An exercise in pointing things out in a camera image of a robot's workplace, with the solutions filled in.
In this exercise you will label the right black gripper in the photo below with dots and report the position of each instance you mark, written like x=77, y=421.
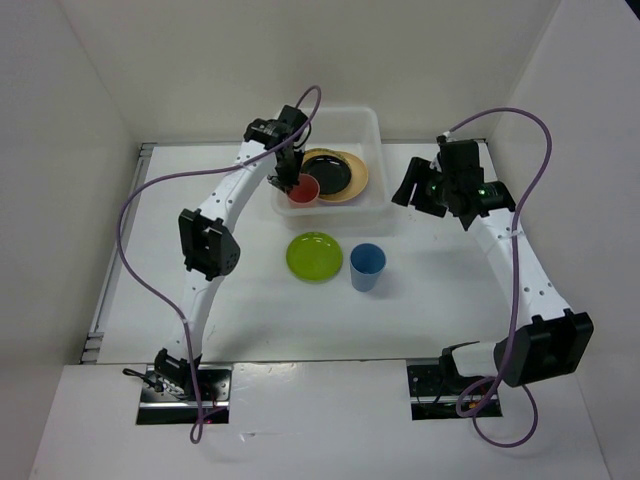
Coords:
x=418, y=171

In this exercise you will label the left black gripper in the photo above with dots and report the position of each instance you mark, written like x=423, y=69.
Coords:
x=287, y=181

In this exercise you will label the red plastic cup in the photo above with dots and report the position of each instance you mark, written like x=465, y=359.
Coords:
x=305, y=193

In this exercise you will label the black plastic plate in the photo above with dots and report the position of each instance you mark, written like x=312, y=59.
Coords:
x=332, y=172

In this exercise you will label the orange plastic plate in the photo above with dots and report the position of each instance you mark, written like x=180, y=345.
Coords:
x=340, y=174

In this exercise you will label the green plastic plate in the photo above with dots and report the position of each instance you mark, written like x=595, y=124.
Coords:
x=314, y=257

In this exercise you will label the blue plastic cup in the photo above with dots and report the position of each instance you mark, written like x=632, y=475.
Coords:
x=367, y=261

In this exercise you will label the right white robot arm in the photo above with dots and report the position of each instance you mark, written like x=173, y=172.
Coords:
x=546, y=337

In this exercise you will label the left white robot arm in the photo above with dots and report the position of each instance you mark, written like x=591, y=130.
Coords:
x=207, y=242

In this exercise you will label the clear plastic bin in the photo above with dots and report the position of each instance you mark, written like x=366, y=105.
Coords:
x=354, y=130

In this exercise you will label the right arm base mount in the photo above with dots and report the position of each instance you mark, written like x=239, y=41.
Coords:
x=434, y=398

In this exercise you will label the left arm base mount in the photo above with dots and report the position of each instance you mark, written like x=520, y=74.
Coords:
x=163, y=408

